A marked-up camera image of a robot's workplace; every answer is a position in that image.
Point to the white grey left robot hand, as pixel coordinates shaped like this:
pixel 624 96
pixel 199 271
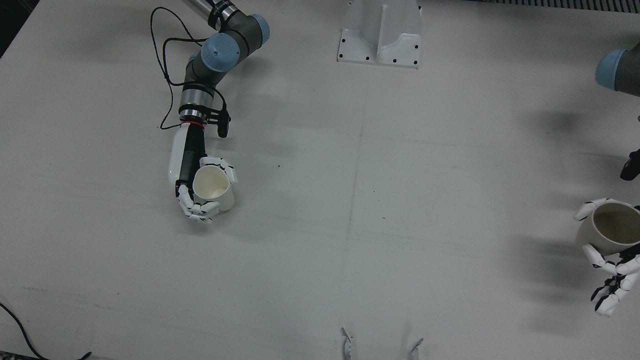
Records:
pixel 627 270

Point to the white grey right robot hand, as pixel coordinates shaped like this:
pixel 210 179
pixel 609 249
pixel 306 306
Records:
pixel 187 150

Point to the beige cup with brownish inside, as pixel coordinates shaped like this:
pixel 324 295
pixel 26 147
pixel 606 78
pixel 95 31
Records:
pixel 615 225

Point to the white ribbed paper cup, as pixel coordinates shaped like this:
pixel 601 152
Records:
pixel 225 199

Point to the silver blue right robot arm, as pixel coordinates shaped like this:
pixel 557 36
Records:
pixel 220 52

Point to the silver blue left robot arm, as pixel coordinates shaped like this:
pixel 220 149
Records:
pixel 612 70

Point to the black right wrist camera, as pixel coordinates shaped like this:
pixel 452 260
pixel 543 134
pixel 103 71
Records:
pixel 223 125

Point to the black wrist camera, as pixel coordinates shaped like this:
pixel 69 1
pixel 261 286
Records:
pixel 631 170
pixel 223 125

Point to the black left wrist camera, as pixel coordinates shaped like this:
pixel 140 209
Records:
pixel 631 170

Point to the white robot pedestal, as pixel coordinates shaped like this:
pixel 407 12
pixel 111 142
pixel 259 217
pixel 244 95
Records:
pixel 380 30

